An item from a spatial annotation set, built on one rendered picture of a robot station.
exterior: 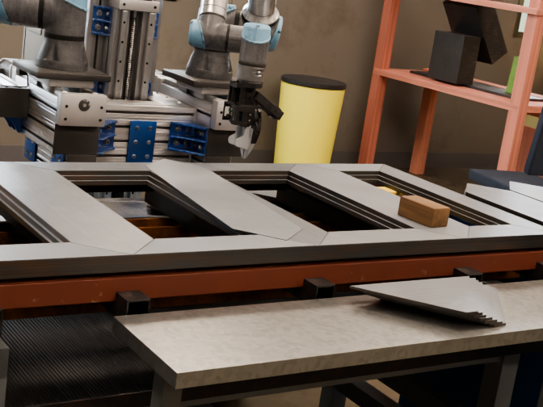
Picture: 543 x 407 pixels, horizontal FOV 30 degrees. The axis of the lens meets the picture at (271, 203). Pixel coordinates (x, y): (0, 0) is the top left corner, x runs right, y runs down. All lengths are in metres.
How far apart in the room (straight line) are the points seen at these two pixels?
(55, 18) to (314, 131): 3.80
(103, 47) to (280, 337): 1.55
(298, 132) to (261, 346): 4.77
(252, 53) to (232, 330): 0.98
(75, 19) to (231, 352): 1.43
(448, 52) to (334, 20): 0.86
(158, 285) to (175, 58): 4.62
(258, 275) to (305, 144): 4.50
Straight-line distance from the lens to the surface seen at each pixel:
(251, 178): 2.85
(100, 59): 3.25
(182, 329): 1.91
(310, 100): 6.55
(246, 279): 2.13
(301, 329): 1.99
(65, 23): 2.99
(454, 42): 6.81
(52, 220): 2.16
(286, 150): 6.65
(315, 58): 7.14
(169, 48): 6.55
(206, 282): 2.08
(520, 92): 6.29
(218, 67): 3.21
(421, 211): 2.54
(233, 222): 2.29
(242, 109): 2.70
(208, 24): 2.80
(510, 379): 2.81
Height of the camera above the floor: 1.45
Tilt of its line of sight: 14 degrees down
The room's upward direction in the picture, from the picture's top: 8 degrees clockwise
